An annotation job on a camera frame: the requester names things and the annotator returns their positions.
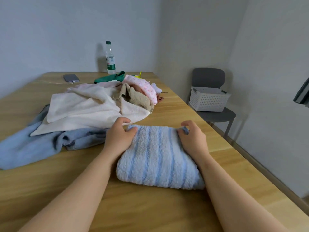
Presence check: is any person's left hand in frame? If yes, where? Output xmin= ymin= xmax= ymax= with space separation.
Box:
xmin=102 ymin=117 xmax=139 ymax=160

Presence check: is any person's right hand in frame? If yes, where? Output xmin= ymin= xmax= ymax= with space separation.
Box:
xmin=177 ymin=120 xmax=210 ymax=165

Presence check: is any white plastic basket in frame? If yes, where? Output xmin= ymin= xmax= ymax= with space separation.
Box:
xmin=189 ymin=86 xmax=231 ymax=112

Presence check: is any light blue striped towel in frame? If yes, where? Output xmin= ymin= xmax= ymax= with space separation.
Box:
xmin=116 ymin=125 xmax=206 ymax=190

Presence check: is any tan brown towel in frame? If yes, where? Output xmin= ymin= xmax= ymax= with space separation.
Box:
xmin=113 ymin=82 xmax=155 ymax=113

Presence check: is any cream white towel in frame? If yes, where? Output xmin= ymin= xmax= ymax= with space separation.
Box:
xmin=30 ymin=81 xmax=151 ymax=137

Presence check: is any pink dotted cloth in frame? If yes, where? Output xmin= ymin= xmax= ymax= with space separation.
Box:
xmin=122 ymin=74 xmax=158 ymax=105

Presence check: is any green cloth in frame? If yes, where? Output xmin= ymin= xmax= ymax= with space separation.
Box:
xmin=93 ymin=71 xmax=126 ymax=84

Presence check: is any lilac dotted white cloth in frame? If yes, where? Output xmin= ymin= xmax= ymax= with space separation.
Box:
xmin=151 ymin=82 xmax=163 ymax=94

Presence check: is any grey-blue towel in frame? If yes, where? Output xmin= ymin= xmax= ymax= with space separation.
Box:
xmin=0 ymin=105 xmax=111 ymax=171

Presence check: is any person's right forearm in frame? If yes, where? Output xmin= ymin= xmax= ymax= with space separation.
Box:
xmin=197 ymin=152 xmax=290 ymax=232

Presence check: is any person's left forearm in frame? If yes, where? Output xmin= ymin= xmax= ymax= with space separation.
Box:
xmin=18 ymin=150 xmax=121 ymax=232

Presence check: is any grey chair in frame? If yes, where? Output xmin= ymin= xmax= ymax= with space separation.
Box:
xmin=186 ymin=67 xmax=237 ymax=139

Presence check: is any wooden table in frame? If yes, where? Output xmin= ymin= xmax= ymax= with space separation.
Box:
xmin=0 ymin=72 xmax=309 ymax=232

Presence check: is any clear green-label water bottle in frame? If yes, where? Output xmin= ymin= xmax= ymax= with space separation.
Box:
xmin=105 ymin=41 xmax=117 ymax=75

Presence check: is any dark grey curtain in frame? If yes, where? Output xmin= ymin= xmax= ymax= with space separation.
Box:
xmin=293 ymin=77 xmax=309 ymax=108

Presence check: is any white charging cable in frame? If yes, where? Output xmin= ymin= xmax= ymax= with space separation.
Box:
xmin=36 ymin=79 xmax=74 ymax=85

